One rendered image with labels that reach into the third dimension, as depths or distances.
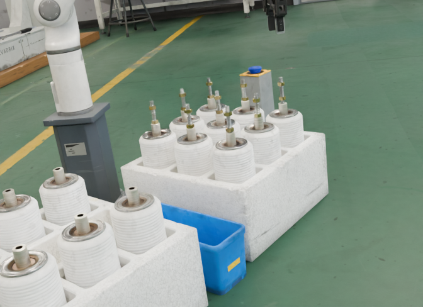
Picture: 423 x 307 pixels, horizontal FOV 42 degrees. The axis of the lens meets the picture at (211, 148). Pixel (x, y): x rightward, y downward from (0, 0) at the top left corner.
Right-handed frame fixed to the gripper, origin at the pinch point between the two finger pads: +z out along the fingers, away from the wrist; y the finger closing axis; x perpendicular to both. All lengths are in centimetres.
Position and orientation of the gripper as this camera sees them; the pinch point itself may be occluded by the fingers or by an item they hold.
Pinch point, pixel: (276, 26)
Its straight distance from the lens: 139.2
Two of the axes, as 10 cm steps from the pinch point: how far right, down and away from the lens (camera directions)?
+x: -9.8, 1.7, -1.2
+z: 1.2, 9.3, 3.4
